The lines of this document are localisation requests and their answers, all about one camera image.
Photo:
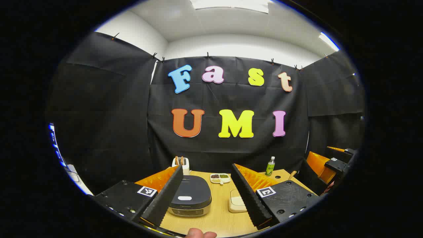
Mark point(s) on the ceiling light panel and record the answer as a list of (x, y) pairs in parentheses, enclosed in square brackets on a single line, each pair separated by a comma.
[(328, 41), (231, 5)]

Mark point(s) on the white panel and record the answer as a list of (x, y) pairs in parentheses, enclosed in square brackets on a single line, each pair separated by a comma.
[(77, 180)]

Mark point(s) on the cream rice box clear lid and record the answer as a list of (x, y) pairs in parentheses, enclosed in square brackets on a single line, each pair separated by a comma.
[(235, 201)]

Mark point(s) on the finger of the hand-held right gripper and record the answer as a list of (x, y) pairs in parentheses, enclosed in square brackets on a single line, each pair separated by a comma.
[(335, 165), (349, 152)]

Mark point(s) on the blue lit screen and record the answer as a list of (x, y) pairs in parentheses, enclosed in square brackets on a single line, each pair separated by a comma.
[(55, 145)]

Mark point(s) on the wooden spoon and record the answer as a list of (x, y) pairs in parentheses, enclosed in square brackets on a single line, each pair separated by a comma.
[(292, 175)]

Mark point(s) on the dark grey rice cooker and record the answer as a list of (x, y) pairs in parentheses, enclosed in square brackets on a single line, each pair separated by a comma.
[(195, 191)]

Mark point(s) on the green label drink bottle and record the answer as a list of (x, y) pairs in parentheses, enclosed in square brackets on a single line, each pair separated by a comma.
[(270, 168)]

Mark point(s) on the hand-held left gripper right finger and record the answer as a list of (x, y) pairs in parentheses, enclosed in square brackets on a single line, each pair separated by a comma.
[(248, 195)]

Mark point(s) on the black backdrop cloth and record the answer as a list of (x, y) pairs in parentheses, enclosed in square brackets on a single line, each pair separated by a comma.
[(211, 99)]

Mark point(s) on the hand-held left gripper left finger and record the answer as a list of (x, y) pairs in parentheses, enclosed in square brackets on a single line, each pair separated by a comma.
[(165, 198)]

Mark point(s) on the white divided bean dish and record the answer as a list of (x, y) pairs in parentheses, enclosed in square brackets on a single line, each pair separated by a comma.
[(219, 178)]

